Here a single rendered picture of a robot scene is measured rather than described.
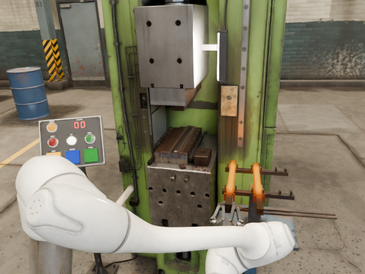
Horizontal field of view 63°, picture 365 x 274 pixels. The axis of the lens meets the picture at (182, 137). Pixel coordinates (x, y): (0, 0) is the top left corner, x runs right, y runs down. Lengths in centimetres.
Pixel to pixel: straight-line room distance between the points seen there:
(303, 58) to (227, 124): 605
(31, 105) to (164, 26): 483
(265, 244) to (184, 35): 103
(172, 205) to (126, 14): 112
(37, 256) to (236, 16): 133
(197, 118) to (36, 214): 166
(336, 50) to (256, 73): 624
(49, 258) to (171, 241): 29
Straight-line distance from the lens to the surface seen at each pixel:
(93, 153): 174
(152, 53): 159
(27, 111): 619
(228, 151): 180
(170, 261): 220
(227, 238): 82
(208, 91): 205
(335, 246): 276
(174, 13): 154
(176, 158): 172
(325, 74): 786
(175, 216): 187
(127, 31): 178
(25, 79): 605
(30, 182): 71
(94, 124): 177
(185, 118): 214
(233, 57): 164
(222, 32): 160
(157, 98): 163
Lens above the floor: 172
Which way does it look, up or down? 22 degrees down
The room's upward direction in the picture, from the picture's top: 2 degrees counter-clockwise
